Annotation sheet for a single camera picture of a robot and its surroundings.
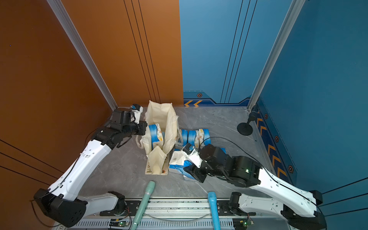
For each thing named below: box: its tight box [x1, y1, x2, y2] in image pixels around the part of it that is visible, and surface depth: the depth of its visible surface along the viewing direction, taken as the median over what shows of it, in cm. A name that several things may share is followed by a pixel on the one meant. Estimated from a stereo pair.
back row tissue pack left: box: [181, 129, 189, 147], surface depth 95 cm
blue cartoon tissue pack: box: [148, 123, 164, 150], surface depth 83 cm
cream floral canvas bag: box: [136, 100, 180, 176], surface depth 84 cm
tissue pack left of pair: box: [168, 150, 195, 181], surface depth 58 cm
